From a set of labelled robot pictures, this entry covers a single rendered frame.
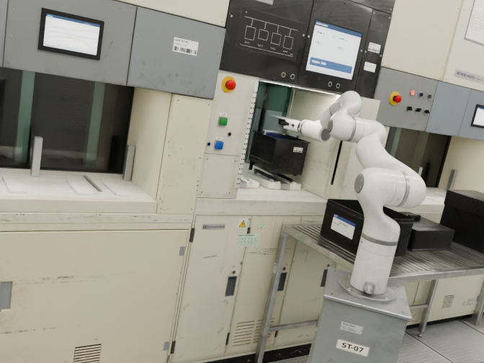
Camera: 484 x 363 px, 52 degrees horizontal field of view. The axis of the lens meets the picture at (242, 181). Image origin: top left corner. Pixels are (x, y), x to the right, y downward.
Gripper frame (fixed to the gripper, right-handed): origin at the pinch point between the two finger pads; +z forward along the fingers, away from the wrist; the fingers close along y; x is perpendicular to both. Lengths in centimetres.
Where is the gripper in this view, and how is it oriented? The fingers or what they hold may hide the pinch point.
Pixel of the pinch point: (284, 122)
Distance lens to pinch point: 260.8
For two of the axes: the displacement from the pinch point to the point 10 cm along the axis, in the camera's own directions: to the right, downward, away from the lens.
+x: 1.9, -9.6, -2.1
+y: 8.2, 0.3, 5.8
